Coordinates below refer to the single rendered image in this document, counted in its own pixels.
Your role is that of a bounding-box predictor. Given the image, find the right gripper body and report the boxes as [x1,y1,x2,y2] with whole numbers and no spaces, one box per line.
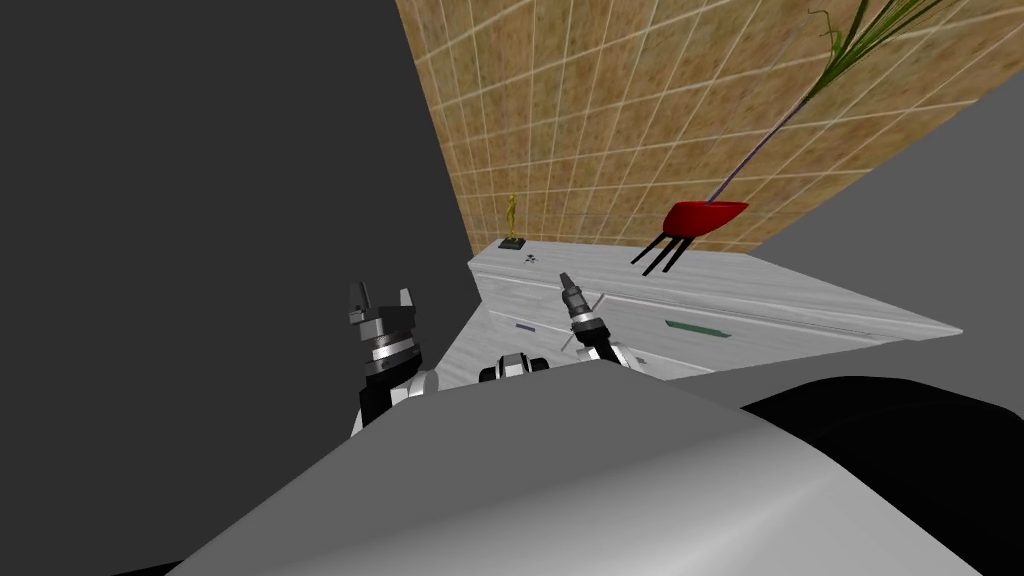
[557,271,595,320]

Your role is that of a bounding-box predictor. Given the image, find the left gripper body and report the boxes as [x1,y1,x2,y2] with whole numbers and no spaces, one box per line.
[348,304,420,346]

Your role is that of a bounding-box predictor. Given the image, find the gold statuette on black base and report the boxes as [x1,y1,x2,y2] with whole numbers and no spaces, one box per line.
[496,193,529,252]

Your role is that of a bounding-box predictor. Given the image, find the white drawer cabinet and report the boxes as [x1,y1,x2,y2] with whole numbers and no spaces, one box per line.
[435,239,966,394]

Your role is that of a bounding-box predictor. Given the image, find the plant in red pot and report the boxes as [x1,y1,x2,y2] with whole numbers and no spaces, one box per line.
[629,0,945,278]

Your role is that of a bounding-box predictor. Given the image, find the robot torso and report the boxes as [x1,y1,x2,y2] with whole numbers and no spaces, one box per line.
[166,351,987,576]

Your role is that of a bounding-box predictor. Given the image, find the green drawer handle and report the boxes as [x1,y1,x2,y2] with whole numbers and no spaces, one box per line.
[664,319,733,340]

